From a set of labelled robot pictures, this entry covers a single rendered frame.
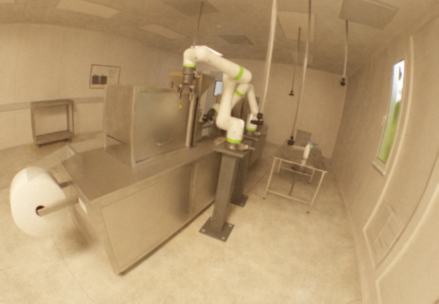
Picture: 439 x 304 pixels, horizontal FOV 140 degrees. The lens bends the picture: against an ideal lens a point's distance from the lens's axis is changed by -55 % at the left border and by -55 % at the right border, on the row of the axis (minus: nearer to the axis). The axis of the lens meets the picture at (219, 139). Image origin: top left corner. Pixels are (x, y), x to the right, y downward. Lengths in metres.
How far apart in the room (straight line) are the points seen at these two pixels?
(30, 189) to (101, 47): 4.57
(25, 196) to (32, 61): 3.93
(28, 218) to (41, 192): 0.19
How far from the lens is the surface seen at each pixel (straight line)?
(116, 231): 1.20
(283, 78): 6.11
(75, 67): 5.04
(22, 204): 1.22
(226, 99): 1.52
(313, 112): 5.98
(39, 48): 4.90
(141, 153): 1.32
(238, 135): 1.43
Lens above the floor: 1.36
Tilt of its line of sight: 15 degrees down
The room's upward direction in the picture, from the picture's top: 9 degrees clockwise
